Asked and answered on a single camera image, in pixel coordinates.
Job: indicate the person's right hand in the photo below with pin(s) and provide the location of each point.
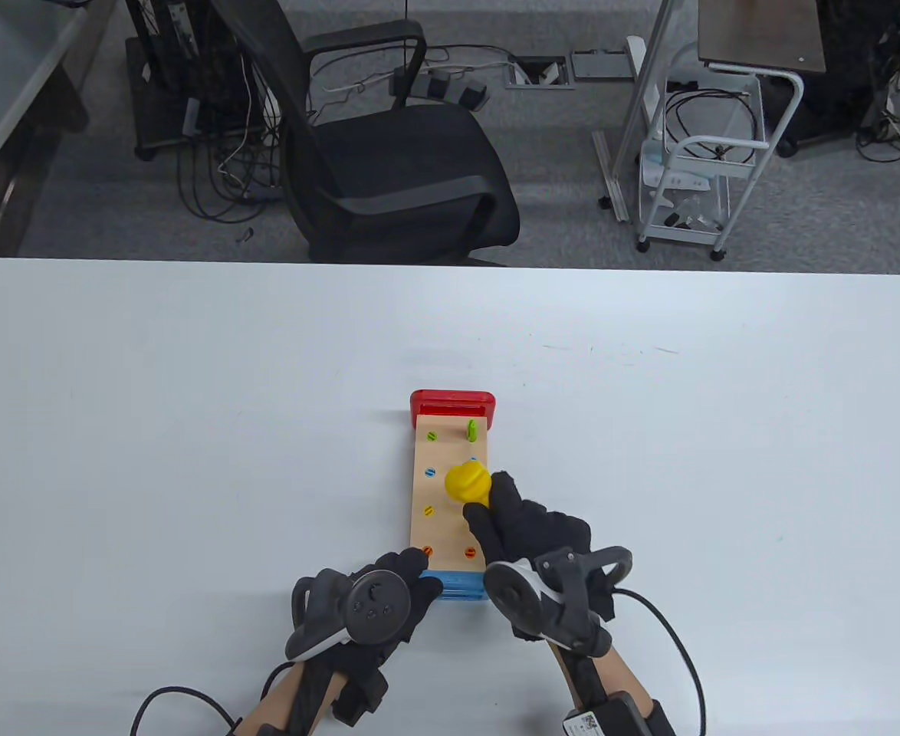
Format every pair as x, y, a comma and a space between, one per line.
530, 529

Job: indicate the person's left hand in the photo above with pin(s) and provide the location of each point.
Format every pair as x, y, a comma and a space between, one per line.
412, 586

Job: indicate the person's left fingers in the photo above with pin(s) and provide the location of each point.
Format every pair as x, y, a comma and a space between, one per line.
423, 584

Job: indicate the person's right thumb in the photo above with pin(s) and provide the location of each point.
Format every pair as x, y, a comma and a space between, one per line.
479, 529

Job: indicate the wooden toy pounding bench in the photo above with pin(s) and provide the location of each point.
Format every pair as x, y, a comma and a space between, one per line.
447, 529

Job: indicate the yellow toy hammer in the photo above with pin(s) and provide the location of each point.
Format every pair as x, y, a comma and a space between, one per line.
467, 480

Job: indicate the person's left forearm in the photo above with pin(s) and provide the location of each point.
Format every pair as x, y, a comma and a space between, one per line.
281, 701

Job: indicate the person's right forearm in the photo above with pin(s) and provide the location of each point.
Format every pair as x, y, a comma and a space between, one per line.
615, 678

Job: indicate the black controller on left glove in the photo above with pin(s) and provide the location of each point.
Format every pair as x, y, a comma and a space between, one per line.
369, 606

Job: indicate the black white controller on right glove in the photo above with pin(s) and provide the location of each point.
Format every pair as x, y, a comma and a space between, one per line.
550, 594

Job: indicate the raised green peg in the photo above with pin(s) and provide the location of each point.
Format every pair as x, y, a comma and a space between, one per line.
472, 431

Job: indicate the black office chair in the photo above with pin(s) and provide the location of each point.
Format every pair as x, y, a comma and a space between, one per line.
396, 169

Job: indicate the white wheeled cart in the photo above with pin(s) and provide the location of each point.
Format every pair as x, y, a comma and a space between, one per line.
688, 192

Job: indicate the grey power strip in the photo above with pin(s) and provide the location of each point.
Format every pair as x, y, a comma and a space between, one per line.
450, 88

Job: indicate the metal floor socket box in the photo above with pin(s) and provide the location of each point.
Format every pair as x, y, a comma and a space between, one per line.
540, 73

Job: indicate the grey floor box lid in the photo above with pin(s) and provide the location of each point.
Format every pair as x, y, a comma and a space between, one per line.
599, 64

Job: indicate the black equipment rack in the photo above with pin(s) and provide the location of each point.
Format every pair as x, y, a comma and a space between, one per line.
166, 69

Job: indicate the black stand base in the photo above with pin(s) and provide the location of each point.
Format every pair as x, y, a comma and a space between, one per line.
833, 92

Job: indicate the brown top side table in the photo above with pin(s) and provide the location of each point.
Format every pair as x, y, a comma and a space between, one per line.
760, 34

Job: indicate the aluminium frame stand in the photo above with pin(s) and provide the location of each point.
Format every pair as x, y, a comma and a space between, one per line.
634, 115

